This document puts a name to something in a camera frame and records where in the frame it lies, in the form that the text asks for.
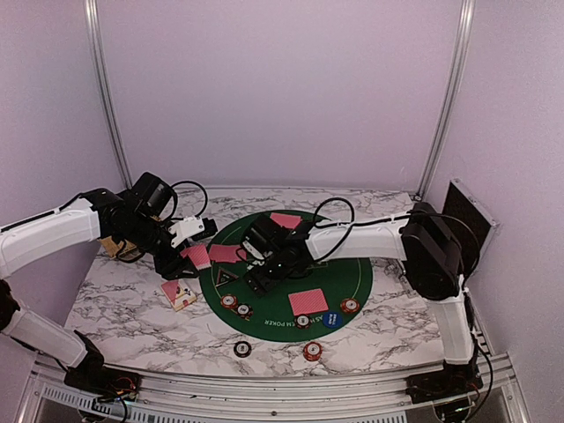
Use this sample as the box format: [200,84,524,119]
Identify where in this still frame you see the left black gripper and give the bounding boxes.
[117,212,199,280]

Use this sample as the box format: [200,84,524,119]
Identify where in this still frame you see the red playing card deck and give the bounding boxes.
[181,244,211,271]

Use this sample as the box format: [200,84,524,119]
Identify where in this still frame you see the card dealt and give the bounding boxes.
[208,244,247,263]
[270,212,302,230]
[288,288,329,316]

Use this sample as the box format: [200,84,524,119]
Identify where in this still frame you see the triangular all-in dealer button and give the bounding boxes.
[215,268,239,288]

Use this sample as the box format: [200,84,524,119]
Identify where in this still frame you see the black chips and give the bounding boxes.
[294,314,312,330]
[235,303,254,319]

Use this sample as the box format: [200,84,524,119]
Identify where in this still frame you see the red chips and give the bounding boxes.
[340,298,360,314]
[220,294,238,309]

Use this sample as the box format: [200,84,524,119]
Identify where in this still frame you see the blue small blind button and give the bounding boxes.
[322,311,344,330]

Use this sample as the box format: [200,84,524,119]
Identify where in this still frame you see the black poker chip stack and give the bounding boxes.
[234,341,252,358]

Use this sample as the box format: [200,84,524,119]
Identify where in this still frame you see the red poker chip stack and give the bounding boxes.
[303,341,323,361]

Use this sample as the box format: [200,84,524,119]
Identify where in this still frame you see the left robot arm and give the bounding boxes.
[1,173,205,395]

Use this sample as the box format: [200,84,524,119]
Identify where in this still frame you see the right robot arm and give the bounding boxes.
[241,202,481,395]

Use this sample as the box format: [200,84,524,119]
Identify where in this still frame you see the playing card box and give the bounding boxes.
[160,280,197,311]

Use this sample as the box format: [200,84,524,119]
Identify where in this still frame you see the woven bamboo tray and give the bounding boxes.
[99,237,137,259]

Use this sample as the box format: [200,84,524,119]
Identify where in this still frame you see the round green poker mat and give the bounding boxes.
[198,210,375,343]

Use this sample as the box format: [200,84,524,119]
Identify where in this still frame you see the aluminium poker chip case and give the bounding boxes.
[442,178,499,271]

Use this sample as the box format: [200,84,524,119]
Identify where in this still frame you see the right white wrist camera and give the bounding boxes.
[241,241,263,261]

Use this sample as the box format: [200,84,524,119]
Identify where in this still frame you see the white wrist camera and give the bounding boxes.
[168,216,218,248]
[241,241,263,261]

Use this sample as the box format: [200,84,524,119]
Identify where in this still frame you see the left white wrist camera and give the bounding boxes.
[168,216,218,248]

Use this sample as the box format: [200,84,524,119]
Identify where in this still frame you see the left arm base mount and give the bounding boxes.
[64,367,141,401]

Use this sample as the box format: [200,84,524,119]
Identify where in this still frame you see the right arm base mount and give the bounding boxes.
[405,371,484,404]

